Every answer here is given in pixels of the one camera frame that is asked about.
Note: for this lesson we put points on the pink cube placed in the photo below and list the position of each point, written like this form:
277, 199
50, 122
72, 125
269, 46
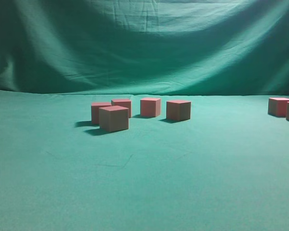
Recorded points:
114, 118
150, 107
95, 111
122, 102
178, 110

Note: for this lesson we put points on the pink cube far column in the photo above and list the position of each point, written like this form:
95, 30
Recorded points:
277, 106

